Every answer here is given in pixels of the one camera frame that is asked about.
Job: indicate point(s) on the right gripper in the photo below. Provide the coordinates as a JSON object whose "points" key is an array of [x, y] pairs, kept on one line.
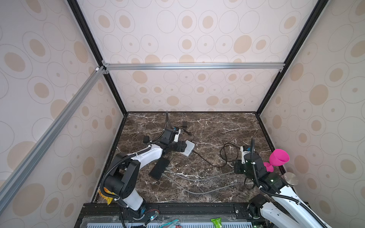
{"points": [[238, 165]]}

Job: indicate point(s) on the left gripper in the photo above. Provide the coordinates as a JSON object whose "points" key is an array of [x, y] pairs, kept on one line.
{"points": [[181, 147]]}

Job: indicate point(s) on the white router box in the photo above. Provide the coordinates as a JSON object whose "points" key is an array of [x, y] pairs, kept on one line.
{"points": [[189, 148]]}

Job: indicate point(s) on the black network switch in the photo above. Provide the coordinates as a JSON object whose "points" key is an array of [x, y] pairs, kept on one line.
{"points": [[159, 168]]}

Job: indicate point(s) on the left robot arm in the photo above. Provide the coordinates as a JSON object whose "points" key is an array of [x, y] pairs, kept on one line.
{"points": [[119, 181]]}

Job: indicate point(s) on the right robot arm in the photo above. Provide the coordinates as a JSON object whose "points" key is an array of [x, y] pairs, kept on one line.
{"points": [[278, 203]]}

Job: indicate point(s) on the pink plastic goblet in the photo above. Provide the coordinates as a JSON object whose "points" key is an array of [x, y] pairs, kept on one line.
{"points": [[278, 158]]}

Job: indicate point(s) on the green tube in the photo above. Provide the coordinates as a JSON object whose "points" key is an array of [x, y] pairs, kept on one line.
{"points": [[217, 223]]}

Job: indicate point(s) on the teal patterned item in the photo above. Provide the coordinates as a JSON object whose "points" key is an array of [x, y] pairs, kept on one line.
{"points": [[172, 224]]}

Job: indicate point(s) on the yellow snack bag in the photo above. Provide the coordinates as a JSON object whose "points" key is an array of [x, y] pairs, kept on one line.
{"points": [[106, 198]]}

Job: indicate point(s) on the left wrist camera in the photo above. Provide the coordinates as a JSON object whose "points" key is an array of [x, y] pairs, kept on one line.
{"points": [[176, 138]]}

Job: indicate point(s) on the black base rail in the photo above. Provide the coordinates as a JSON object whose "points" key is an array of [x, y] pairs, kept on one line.
{"points": [[237, 210]]}

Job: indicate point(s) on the horizontal aluminium rail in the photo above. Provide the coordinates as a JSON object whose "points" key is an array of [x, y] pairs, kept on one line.
{"points": [[195, 66]]}

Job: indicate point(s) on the diagonal aluminium rail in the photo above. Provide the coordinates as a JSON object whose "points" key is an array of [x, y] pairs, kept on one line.
{"points": [[28, 164]]}

